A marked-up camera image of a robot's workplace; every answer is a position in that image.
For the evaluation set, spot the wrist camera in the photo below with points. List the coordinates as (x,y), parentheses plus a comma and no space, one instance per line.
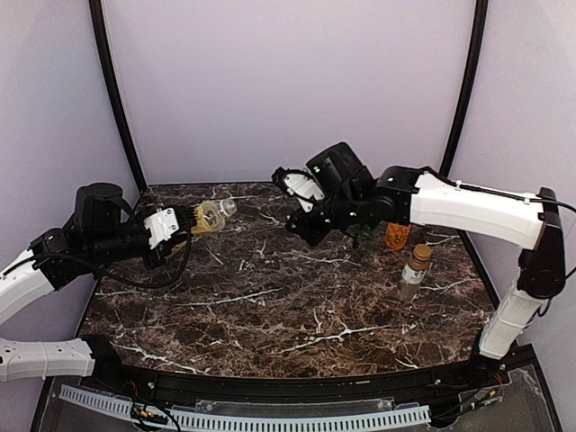
(299,184)
(161,225)

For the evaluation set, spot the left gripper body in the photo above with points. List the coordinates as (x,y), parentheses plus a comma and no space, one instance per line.
(181,223)

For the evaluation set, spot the left black frame post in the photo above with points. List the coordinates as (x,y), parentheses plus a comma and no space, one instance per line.
(96,8)

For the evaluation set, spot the black front rail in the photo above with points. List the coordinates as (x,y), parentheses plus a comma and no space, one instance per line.
(418,385)

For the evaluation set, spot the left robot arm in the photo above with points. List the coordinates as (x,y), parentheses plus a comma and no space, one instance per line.
(102,230)

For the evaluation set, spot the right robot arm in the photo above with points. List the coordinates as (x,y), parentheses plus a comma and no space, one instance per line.
(337,191)

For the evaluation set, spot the brown coffee bottle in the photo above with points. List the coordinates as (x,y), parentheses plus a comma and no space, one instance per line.
(414,272)

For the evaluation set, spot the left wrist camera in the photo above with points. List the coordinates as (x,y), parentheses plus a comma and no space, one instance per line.
(161,225)

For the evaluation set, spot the black frame post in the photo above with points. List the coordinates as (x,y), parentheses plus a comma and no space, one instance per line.
(466,89)
(96,8)

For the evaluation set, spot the orange juice bottle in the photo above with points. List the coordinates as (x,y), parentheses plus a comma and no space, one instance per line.
(397,236)

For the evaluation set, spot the yellow tea bottle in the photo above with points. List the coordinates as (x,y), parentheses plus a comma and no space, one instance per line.
(211,216)

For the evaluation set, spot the white slotted cable duct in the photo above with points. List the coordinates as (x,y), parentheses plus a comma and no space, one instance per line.
(212,415)

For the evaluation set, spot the right black frame post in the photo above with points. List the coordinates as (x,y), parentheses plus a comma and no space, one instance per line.
(466,89)

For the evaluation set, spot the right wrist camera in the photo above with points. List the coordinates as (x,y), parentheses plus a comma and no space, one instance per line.
(299,184)

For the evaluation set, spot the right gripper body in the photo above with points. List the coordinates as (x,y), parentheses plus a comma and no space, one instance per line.
(299,220)

